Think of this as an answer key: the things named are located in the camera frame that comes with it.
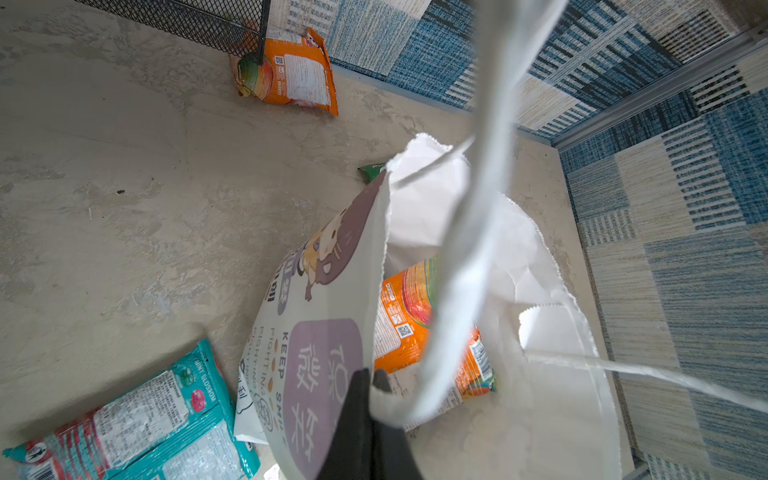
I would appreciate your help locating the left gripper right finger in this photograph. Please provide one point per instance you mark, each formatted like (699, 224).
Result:
(391, 456)

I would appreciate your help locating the white paper bag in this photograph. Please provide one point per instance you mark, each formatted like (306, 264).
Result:
(552, 415)

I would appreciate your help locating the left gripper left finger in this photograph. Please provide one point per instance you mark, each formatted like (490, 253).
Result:
(353, 452)

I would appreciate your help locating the teal mint candy bag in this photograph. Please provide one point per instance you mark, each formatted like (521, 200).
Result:
(177, 425)

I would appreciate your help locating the orange candy bag by shelf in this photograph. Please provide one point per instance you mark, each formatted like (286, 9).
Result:
(295, 69)

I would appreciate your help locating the black wire shelf rack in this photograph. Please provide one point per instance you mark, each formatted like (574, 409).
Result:
(237, 27)

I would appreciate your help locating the orange candy bag front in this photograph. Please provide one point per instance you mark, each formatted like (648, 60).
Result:
(401, 332)

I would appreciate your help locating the Fox's spring tea bag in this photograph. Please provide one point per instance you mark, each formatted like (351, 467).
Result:
(371, 171)

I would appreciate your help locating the orange candy bag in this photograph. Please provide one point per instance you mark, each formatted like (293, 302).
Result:
(401, 332)
(295, 69)

